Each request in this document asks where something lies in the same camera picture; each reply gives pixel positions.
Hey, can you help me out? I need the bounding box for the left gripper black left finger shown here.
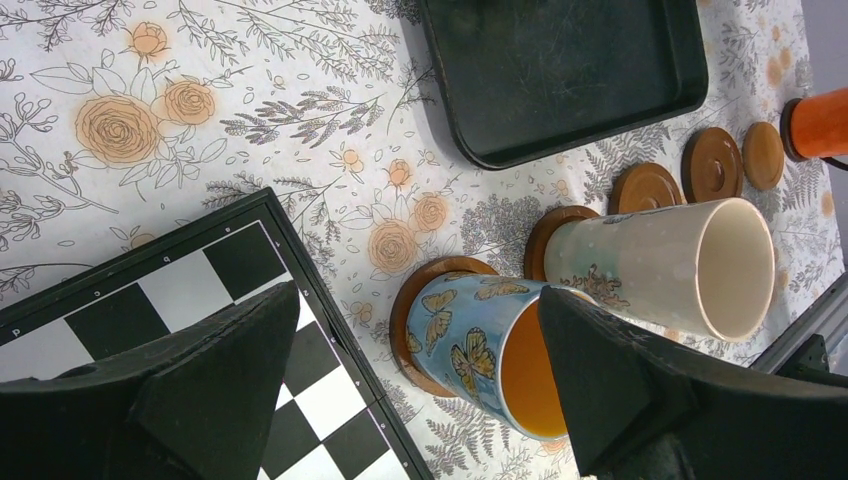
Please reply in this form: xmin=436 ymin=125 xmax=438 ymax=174
xmin=1 ymin=281 xmax=300 ymax=479

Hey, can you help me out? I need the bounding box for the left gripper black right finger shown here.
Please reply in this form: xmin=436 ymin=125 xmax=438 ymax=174
xmin=539 ymin=286 xmax=847 ymax=479

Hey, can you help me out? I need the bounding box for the tall cream floral mug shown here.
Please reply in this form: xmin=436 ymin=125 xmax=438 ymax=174
xmin=542 ymin=197 xmax=776 ymax=342

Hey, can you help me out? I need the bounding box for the blue mug yellow inside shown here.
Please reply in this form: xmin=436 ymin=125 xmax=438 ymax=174
xmin=406 ymin=272 xmax=567 ymax=441

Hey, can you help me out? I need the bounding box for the brown wooden coaster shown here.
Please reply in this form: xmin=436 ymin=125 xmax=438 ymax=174
xmin=523 ymin=205 xmax=599 ymax=281
xmin=389 ymin=256 xmax=497 ymax=398
xmin=681 ymin=127 xmax=744 ymax=203
xmin=607 ymin=162 xmax=684 ymax=214

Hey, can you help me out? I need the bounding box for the light wooden coaster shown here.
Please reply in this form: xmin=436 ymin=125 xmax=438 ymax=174
xmin=742 ymin=122 xmax=785 ymax=191

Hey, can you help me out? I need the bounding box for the dark wooden coaster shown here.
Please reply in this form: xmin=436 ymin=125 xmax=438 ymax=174
xmin=779 ymin=97 xmax=808 ymax=162

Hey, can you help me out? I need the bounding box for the orange mug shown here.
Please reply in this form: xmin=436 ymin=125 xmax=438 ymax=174
xmin=789 ymin=88 xmax=847 ymax=172

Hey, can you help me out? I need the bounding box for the black serving tray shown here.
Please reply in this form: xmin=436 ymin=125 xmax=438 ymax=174
xmin=419 ymin=1 xmax=709 ymax=170

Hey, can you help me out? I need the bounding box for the black white chessboard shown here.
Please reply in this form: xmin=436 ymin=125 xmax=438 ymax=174
xmin=1 ymin=188 xmax=431 ymax=479

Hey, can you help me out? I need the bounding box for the floral table cloth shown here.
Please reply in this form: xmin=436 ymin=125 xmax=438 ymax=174
xmin=1 ymin=1 xmax=814 ymax=479

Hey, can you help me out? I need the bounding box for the aluminium frame rail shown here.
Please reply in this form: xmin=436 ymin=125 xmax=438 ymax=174
xmin=750 ymin=273 xmax=847 ymax=379

